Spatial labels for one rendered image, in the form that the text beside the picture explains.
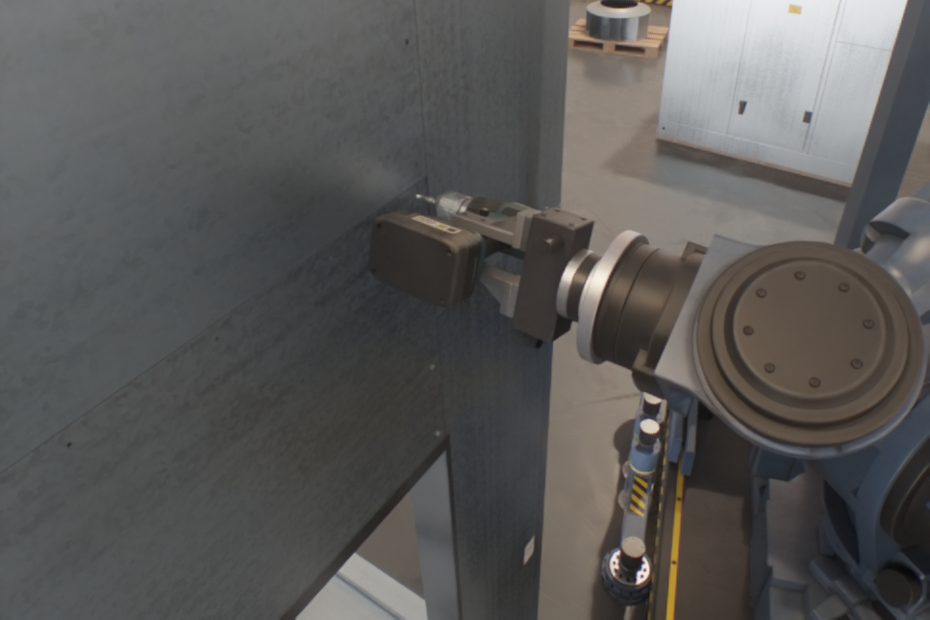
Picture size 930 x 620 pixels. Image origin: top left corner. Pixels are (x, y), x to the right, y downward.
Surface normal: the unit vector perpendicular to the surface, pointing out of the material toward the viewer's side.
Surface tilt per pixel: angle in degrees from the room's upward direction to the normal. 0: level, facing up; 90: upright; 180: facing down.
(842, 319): 34
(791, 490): 0
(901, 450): 67
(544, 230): 71
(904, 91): 90
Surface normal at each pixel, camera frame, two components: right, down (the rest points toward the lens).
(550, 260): -0.55, 0.20
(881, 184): -0.29, 0.55
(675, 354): -0.35, -0.40
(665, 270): -0.15, -0.70
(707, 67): -0.57, 0.48
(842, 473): -0.93, 0.24
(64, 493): 0.82, 0.30
